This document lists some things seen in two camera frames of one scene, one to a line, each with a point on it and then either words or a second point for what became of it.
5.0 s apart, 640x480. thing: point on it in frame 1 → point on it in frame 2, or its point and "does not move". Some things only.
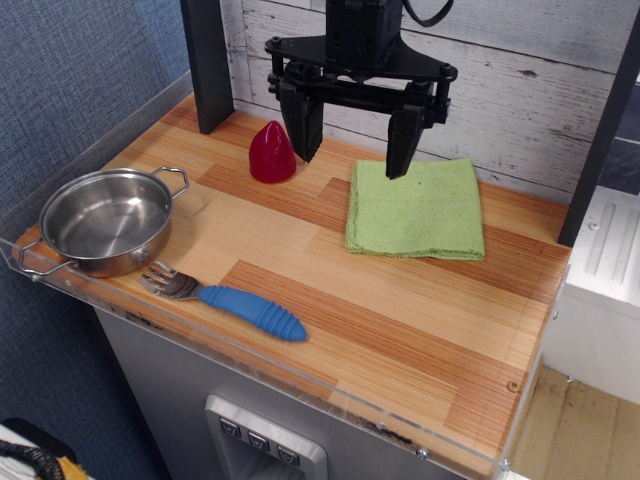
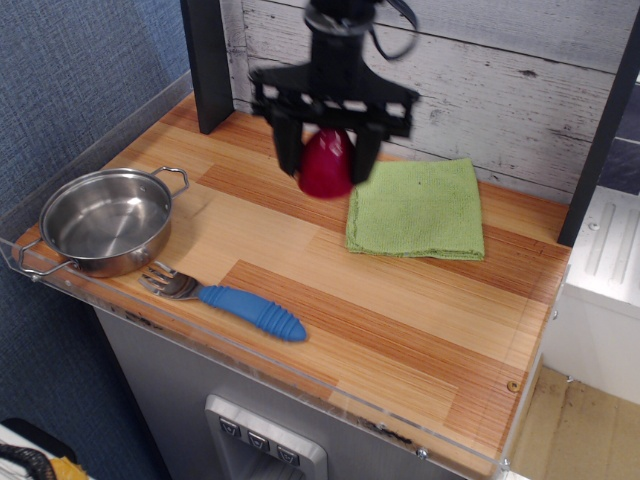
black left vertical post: x=205 y=37 does not move
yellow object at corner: x=71 y=471 does not move
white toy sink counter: x=594 y=337 does not move
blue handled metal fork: x=167 y=283 does not move
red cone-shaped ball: x=272 y=154 → x=326 y=164
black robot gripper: x=362 y=60 → x=333 y=85
